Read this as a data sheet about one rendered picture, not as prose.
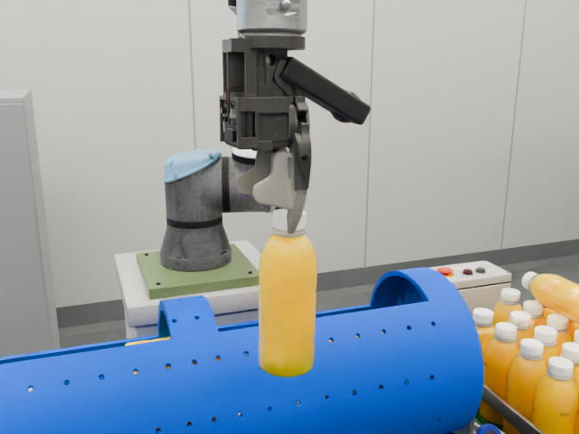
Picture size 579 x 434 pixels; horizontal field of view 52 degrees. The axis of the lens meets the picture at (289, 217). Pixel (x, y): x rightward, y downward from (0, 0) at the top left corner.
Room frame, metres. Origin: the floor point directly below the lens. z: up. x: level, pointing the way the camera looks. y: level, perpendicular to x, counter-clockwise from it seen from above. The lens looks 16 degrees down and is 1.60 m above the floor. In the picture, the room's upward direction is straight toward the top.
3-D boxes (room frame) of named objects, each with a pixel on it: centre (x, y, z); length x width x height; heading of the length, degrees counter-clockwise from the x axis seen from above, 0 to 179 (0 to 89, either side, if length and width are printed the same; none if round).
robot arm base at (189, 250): (1.20, 0.20, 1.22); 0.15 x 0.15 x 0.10
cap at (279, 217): (0.67, 0.00, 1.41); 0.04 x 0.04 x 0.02
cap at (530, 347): (0.97, -0.43, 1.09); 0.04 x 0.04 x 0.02
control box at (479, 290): (1.32, -0.41, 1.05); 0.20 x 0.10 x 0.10; 109
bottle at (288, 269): (0.66, 0.00, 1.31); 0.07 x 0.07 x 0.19
